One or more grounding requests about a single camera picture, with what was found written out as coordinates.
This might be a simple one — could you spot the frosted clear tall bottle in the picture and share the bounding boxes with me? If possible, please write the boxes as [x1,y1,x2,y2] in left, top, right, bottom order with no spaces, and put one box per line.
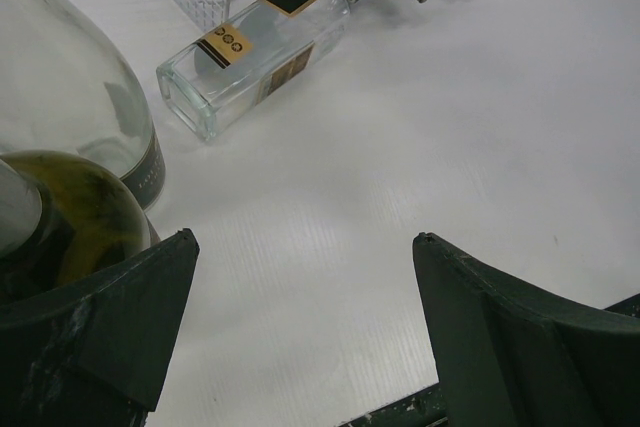
[0,0,167,213]

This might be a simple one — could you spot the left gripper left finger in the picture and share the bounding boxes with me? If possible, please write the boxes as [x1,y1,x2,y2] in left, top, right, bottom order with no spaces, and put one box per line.
[1,229,199,426]

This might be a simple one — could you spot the dark wine bottle left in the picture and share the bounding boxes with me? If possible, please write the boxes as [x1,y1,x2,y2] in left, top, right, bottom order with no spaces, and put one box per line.
[1,150,159,305]

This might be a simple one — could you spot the small bottle brown label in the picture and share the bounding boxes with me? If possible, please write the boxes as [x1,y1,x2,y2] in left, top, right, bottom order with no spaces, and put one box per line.
[156,0,353,142]

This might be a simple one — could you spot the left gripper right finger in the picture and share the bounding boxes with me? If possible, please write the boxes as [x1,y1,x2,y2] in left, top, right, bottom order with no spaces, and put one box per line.
[412,233,639,426]

